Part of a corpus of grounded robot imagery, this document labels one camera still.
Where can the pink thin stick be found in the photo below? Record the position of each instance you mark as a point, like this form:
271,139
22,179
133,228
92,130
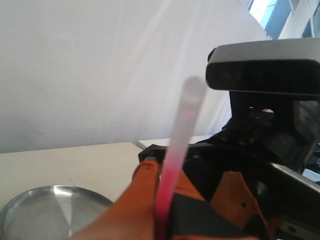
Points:
190,102

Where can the round silver metal plate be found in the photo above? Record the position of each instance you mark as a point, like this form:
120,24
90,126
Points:
52,212

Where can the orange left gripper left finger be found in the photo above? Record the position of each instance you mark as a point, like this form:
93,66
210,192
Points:
131,217

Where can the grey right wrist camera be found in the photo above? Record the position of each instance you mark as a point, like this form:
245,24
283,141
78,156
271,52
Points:
284,66

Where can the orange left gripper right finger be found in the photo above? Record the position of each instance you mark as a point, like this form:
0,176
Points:
191,217

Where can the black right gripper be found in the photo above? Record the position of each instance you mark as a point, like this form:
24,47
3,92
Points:
264,199

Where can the white backdrop cloth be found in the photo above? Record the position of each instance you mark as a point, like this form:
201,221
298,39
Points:
88,72

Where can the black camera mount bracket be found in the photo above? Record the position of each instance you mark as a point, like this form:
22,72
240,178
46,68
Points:
280,128

